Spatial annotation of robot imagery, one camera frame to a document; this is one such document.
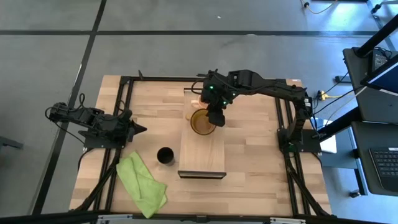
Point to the white paper sheet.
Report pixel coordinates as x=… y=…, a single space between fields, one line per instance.
x=330 y=145

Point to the amber glass mug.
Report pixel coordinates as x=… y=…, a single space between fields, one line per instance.
x=200 y=124

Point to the black cup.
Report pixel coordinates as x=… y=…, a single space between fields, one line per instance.
x=165 y=155

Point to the orange ceramic mug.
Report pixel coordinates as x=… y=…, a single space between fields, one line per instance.
x=201 y=102

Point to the black caster wheel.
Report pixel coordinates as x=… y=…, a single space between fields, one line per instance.
x=354 y=193

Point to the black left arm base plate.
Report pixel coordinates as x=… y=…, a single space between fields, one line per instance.
x=99 y=141

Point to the black side desk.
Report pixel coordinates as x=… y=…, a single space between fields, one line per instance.
x=370 y=102

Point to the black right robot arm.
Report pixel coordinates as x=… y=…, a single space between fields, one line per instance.
x=273 y=88

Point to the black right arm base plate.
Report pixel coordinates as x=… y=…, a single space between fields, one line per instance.
x=306 y=141

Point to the grey furniture foot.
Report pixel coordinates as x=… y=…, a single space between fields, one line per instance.
x=11 y=143

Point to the black aluminium table frame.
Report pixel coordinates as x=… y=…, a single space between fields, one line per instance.
x=155 y=78

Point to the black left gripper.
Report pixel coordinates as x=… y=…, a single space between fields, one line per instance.
x=126 y=127

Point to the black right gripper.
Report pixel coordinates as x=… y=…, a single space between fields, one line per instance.
x=216 y=91

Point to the black laptop keyboard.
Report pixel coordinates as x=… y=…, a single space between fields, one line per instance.
x=385 y=165

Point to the dark monitor screen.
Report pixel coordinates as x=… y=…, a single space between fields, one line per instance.
x=384 y=77

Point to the green microfibre cloth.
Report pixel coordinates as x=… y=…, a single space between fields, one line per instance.
x=141 y=183

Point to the wooden board rack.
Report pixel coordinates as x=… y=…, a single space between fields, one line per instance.
x=202 y=149

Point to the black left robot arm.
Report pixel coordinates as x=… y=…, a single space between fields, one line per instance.
x=87 y=119

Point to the black slanted pole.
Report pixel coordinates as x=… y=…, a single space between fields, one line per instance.
x=377 y=35

